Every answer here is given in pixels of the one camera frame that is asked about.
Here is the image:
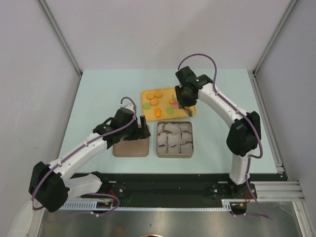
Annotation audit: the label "metal tongs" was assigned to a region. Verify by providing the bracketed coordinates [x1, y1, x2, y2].
[172, 95, 183, 109]

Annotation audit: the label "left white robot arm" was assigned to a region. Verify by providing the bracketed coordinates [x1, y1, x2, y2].
[29, 107, 151, 212]

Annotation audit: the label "yellow plastic tray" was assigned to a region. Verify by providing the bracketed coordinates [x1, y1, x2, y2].
[141, 87, 188, 121]

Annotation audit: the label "orange fish cookie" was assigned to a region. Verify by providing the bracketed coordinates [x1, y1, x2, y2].
[154, 108, 161, 118]

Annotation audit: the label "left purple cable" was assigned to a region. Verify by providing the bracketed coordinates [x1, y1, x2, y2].
[31, 96, 138, 211]

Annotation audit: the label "right aluminium frame post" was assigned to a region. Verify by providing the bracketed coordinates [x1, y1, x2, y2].
[252, 0, 300, 77]

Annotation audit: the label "green cookie centre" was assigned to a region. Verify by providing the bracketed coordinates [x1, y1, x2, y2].
[166, 107, 174, 114]

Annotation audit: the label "green cookie left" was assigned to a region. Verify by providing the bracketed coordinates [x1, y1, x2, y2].
[143, 103, 151, 110]

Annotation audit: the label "green cookie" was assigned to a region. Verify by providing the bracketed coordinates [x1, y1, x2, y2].
[166, 107, 174, 114]
[143, 103, 151, 110]

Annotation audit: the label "purple cable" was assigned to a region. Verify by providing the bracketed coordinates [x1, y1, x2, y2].
[177, 53, 272, 220]
[31, 96, 138, 211]

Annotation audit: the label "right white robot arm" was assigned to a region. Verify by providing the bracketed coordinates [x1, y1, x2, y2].
[175, 66, 263, 198]

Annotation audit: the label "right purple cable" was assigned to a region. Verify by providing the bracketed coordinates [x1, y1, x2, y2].
[177, 53, 272, 220]

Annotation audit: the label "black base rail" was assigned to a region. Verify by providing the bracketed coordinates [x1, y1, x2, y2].
[71, 171, 257, 208]

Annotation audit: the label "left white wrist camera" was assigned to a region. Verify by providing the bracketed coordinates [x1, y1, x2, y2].
[120, 103, 134, 111]

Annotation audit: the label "white cable duct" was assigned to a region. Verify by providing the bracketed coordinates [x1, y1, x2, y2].
[44, 199, 117, 210]

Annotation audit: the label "gold tin lid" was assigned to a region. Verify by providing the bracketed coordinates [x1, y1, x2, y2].
[113, 137, 150, 158]

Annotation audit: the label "left aluminium frame post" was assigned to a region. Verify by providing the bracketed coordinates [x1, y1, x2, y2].
[36, 0, 83, 78]

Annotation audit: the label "gold cookie tin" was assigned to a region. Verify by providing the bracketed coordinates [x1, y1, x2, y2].
[156, 121, 194, 158]

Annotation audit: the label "aluminium frame post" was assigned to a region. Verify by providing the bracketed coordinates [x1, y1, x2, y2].
[252, 0, 300, 77]
[36, 0, 83, 78]

